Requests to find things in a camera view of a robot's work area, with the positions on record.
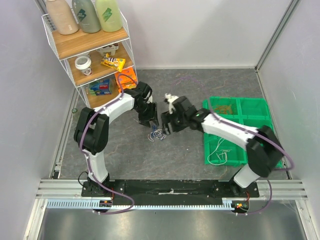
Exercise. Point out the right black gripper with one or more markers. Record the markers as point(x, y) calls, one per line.
point(169, 121)

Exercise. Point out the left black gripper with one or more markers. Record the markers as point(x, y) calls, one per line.
point(152, 115)

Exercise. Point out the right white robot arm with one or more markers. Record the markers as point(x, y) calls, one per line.
point(262, 147)

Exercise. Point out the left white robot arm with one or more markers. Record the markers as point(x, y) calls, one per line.
point(92, 129)

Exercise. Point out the lower orange snack box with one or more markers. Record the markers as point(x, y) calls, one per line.
point(126, 85)

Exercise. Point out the orange snack box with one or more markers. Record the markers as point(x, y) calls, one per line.
point(127, 75)
point(126, 85)

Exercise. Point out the top orange snack box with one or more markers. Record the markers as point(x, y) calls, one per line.
point(127, 75)

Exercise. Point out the blue snack package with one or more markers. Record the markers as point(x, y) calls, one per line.
point(100, 87)

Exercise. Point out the yellow candy bag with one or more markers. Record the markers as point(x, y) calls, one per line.
point(113, 62)

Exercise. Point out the chobani yogurt pack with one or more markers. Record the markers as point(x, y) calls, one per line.
point(109, 49)

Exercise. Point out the white lidded paper cup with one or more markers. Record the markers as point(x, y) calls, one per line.
point(83, 64)

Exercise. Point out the green compartment bin tray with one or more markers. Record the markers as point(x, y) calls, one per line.
point(253, 112)

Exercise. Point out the light green bottle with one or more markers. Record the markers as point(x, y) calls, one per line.
point(109, 15)

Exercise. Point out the grey green bottle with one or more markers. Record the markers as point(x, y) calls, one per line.
point(86, 15)

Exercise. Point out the beige bottle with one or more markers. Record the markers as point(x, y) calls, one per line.
point(62, 16)

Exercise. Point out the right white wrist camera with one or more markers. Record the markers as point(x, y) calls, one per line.
point(169, 99)

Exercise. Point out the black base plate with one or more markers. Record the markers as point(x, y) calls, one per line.
point(206, 187)

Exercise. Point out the white wire wooden shelf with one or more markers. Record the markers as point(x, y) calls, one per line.
point(68, 47)

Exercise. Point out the grey slotted cable duct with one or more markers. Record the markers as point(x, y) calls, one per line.
point(107, 204)

